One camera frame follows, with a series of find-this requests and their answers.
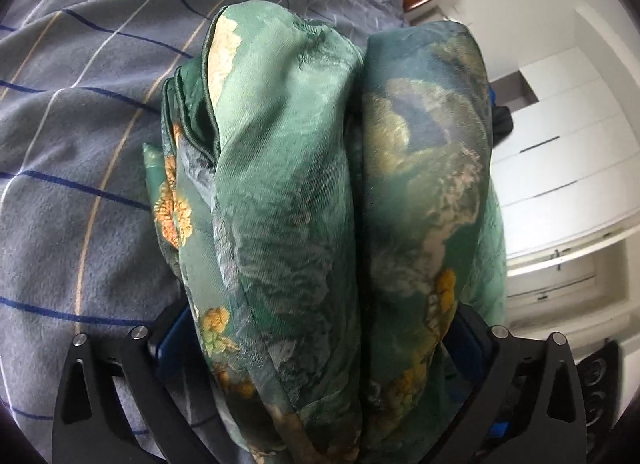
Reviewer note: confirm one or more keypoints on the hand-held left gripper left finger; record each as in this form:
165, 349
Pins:
167, 349

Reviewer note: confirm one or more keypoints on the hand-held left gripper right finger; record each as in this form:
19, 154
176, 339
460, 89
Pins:
470, 349

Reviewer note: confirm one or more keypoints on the green printed jacket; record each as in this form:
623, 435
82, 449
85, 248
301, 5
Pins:
280, 194

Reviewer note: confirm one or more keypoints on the bed with purple plaid duvet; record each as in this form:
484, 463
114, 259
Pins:
75, 169

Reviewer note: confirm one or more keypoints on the white wardrobe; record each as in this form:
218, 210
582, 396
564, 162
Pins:
575, 164

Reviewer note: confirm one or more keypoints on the dark hanging jacket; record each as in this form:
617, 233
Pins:
502, 124

